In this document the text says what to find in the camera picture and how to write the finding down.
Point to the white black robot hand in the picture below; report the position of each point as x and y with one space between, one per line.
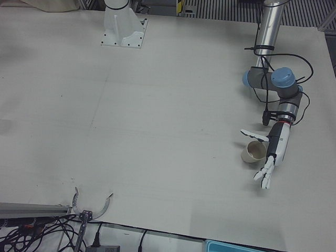
281 141

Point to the white paper cup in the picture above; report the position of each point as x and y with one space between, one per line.
249 157

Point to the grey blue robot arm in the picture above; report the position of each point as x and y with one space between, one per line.
270 26

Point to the light blue plastic bin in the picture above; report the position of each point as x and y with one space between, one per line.
236 246

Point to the ribbed metal grating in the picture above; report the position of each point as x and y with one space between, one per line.
223 10

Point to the curved metal clamp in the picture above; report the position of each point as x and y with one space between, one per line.
85 214

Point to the thin metal rod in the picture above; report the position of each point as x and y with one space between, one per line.
80 233

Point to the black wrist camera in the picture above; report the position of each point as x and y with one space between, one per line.
266 118

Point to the aluminium frame bar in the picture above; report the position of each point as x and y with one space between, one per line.
328 22

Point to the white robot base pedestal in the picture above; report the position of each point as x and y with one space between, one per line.
118 26

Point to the aluminium profile post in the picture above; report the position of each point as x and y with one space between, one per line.
31 208

